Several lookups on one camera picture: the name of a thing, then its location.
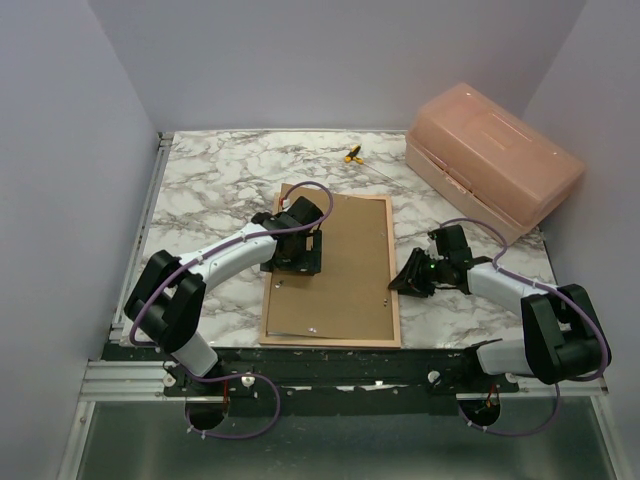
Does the pink wooden picture frame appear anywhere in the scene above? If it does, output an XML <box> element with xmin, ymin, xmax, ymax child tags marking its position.
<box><xmin>258</xmin><ymin>192</ymin><xmax>403</xmax><ymax>350</ymax></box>

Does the aluminium extrusion frame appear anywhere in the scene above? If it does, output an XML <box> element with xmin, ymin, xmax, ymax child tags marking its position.
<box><xmin>54</xmin><ymin>130</ymin><xmax>191</xmax><ymax>480</ymax></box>

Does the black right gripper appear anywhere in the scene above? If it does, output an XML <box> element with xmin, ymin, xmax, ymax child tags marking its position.
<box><xmin>388</xmin><ymin>248</ymin><xmax>450</xmax><ymax>298</ymax></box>

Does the brown frame backing board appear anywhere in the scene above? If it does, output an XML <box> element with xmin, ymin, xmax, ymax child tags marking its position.
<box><xmin>266</xmin><ymin>194</ymin><xmax>395</xmax><ymax>341</ymax></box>

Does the pink translucent plastic box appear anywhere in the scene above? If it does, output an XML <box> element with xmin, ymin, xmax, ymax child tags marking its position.
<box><xmin>405</xmin><ymin>83</ymin><xmax>585</xmax><ymax>244</ymax></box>

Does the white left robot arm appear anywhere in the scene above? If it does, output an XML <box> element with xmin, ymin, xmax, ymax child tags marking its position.
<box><xmin>124</xmin><ymin>196</ymin><xmax>325</xmax><ymax>395</ymax></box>

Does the yellow black T-handle hex key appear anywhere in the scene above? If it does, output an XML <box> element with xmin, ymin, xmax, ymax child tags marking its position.
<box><xmin>343</xmin><ymin>144</ymin><xmax>393</xmax><ymax>180</ymax></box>

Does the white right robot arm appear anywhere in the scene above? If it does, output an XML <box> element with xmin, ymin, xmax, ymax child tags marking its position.
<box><xmin>388</xmin><ymin>219</ymin><xmax>611</xmax><ymax>392</ymax></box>

